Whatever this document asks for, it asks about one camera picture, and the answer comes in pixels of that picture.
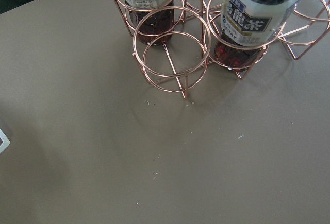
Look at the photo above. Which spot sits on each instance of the front tea bottle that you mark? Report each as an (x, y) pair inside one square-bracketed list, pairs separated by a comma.
[(249, 23)]

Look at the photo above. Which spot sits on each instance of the tea bottle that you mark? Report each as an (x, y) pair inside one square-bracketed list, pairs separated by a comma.
[(156, 24), (249, 23)]

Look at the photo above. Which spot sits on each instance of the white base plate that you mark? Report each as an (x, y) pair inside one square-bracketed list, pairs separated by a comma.
[(4, 141)]

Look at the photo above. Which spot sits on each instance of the back left tea bottle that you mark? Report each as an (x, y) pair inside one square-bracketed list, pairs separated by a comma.
[(156, 24)]

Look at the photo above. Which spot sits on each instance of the copper wire bottle rack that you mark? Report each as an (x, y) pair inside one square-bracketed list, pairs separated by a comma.
[(208, 14)]

